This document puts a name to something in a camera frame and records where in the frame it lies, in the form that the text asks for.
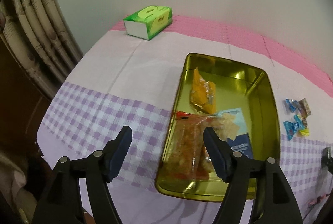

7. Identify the blue dark candy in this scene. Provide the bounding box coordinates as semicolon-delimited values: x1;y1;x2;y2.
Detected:
283;115;305;141

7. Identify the blue cracker packet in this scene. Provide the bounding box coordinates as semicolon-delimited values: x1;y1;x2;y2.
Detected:
213;108;253;159

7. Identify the green red cake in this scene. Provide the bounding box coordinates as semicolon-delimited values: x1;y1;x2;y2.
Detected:
299;98;311;118

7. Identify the orange striped snack bag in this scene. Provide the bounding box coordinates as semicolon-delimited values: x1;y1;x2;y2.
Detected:
165;111;222;181

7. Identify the orange snack packet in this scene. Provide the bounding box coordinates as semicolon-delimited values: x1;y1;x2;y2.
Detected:
190;68;217;114

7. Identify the yellow wrapped candy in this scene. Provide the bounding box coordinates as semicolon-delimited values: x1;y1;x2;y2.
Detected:
299;117;310;137

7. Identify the gold toffee tin box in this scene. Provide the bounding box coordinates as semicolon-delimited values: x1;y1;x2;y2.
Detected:
155;53;280;202

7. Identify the pink purple checkered tablecloth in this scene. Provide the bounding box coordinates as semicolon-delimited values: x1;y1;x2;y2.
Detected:
37;16;332;223

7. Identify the beige patterned curtain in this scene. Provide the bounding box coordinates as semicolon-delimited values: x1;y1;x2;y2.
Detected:
1;0;83;98

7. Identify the green tissue box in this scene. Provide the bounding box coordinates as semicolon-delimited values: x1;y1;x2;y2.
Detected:
123;5;173;40

